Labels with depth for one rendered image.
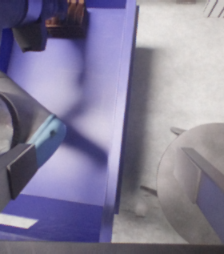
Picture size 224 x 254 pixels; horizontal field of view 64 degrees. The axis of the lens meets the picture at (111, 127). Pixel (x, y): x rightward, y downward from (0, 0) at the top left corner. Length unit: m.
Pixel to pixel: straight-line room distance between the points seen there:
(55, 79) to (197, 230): 0.53
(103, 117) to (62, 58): 0.22
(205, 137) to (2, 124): 0.42
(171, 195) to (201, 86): 0.48
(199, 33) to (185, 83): 0.23
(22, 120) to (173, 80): 0.65
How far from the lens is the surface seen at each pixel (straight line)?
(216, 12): 0.94
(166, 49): 0.84
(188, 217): 0.49
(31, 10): 0.36
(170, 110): 0.74
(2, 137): 0.20
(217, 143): 0.50
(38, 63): 0.61
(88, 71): 0.55
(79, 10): 0.58
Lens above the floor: 0.70
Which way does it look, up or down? 79 degrees down
